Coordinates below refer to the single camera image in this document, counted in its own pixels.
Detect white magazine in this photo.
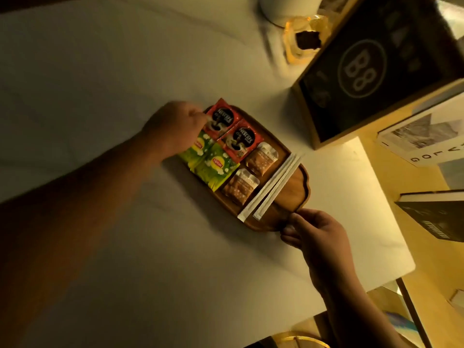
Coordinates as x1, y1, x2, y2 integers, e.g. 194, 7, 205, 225
377, 92, 464, 167

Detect person's left forearm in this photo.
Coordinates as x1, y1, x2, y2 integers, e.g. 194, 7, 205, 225
0, 130, 167, 348

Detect gold round rim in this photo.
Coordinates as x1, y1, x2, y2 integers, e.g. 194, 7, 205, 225
270, 331, 331, 348

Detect white stirrer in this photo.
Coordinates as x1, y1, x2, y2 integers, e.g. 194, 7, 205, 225
252, 154, 304, 221
237, 152, 298, 223

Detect black book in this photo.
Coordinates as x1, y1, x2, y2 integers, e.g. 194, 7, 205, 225
395, 190, 464, 243

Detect black sign in wooden frame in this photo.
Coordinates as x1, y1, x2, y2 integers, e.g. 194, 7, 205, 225
291, 0, 464, 150

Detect person's left hand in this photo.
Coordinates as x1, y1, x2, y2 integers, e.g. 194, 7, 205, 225
141, 101, 208, 160

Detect amber glass ashtray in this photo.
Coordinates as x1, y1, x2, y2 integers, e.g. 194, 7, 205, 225
282, 14, 333, 64

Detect brown sugar packet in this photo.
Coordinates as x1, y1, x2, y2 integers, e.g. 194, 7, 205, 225
246, 142, 279, 177
221, 168, 260, 206

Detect person's right hand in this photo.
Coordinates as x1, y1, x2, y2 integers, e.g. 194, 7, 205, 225
280, 209, 358, 294

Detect wooden tray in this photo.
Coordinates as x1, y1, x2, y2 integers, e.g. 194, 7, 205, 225
201, 104, 311, 232

